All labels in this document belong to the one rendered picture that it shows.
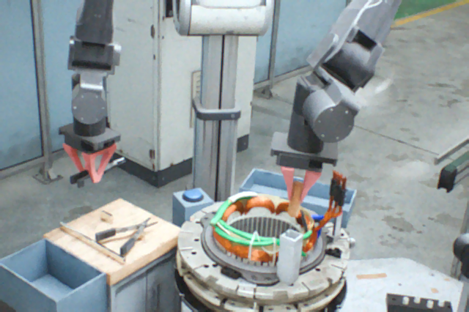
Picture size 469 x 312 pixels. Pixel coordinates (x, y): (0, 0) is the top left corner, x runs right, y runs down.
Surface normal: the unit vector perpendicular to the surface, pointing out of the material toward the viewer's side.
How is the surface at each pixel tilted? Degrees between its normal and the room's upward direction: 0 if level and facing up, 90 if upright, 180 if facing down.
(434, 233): 0
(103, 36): 112
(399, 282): 0
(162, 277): 90
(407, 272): 0
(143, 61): 90
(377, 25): 75
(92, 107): 89
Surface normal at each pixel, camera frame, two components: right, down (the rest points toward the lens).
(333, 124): 0.18, 0.46
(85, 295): 0.79, 0.31
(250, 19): 0.18, 0.64
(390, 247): 0.06, -0.90
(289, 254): -0.58, 0.32
